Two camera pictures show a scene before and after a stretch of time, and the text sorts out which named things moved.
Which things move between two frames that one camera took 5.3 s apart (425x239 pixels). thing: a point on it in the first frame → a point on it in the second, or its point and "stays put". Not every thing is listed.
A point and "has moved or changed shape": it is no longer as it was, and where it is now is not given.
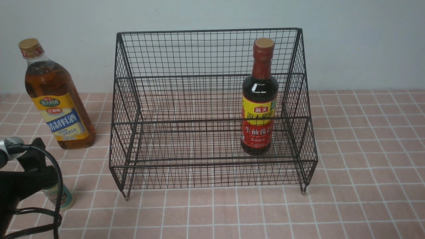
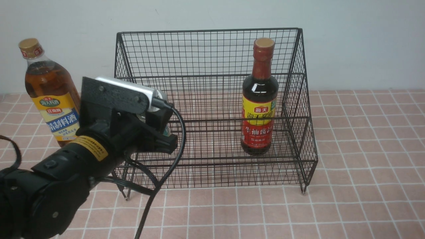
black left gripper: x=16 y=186 → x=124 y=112
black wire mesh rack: x=209 y=109 stays put
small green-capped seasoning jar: x=67 y=200 has moved or changed shape
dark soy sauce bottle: x=260 y=98 stays put
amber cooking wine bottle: x=54 y=90 stays put
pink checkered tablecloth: x=349 y=164 stays put
